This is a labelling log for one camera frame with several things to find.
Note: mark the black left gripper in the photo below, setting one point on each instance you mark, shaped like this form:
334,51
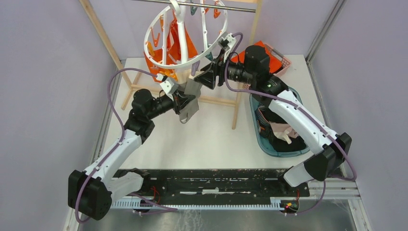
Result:
180,99

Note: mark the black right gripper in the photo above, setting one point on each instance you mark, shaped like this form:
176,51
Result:
218,69

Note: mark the beige grey underwear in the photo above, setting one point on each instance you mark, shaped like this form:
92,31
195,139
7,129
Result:
190,88

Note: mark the white round clip hanger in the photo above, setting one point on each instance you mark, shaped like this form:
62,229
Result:
205,26

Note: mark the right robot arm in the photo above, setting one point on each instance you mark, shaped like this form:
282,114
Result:
329,148

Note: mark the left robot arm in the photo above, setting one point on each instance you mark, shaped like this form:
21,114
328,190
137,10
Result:
92,191

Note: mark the orange underwear on hanger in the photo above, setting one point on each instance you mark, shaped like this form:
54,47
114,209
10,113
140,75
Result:
173,51

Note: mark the purple clothespin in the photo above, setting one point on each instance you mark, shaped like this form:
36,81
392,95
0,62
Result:
195,69

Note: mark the teal clothespin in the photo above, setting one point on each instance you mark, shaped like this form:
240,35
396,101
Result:
209,56

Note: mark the teal plastic basin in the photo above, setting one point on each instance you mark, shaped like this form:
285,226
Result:
264,146

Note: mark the dark clothes in basin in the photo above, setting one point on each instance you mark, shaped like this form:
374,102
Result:
263,117

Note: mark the metal hanging rod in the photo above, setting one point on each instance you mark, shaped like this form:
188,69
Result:
201,5

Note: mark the pink laundry basket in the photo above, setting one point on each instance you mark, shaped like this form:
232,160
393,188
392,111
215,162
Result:
277,63

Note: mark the pink garment in basin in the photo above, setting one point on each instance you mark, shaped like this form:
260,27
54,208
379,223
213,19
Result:
283,132

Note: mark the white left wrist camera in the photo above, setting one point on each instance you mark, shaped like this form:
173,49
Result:
168,84

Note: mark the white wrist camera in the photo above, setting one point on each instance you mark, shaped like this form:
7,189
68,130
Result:
168,84
227,44

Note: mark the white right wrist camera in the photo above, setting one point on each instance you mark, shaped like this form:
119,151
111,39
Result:
227,44

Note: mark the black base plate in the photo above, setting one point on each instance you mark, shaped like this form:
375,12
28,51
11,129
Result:
218,186

